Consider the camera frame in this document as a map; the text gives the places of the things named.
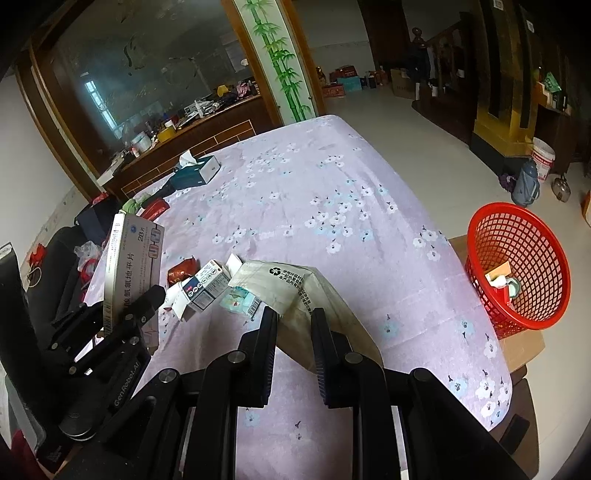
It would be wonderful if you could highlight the red plastic mesh basket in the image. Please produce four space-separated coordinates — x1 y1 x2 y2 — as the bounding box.
465 202 571 339

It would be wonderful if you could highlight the green cloth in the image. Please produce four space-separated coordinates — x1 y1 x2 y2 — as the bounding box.
119 196 148 215

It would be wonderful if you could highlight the white medicine box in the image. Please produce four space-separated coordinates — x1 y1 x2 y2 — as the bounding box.
103 212 165 335

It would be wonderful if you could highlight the cardboard box under basket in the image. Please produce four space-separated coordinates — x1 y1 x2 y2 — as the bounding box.
448 233 547 375

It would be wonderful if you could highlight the white paper bag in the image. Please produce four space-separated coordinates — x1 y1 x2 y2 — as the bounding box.
229 256 384 373

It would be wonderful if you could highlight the teal tissue box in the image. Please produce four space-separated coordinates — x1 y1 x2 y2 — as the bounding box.
168 150 221 190

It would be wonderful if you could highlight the bamboo painted door panel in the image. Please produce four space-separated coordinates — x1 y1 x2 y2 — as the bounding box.
235 0 318 125

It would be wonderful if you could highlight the small blue white box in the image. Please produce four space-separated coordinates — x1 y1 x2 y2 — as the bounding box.
162 260 231 321

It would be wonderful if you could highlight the red flat box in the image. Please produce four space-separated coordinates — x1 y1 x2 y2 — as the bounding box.
140 198 170 221

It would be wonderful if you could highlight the white plastic bucket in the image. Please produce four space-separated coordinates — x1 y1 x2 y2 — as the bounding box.
531 137 556 182

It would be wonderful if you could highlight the teal paper box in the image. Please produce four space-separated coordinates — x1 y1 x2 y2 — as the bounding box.
221 287 260 319

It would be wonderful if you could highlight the blue thermos jug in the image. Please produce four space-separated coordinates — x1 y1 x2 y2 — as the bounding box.
511 160 540 208

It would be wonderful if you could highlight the wooden sideboard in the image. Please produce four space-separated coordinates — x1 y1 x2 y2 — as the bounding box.
104 95 283 200

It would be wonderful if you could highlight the metal kettle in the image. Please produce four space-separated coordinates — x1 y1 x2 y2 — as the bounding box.
551 174 571 203

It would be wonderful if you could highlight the red snack wrapper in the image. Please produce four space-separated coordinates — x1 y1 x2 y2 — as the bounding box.
166 257 200 287

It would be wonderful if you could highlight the black chair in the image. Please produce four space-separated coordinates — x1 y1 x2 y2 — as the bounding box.
27 226 87 349

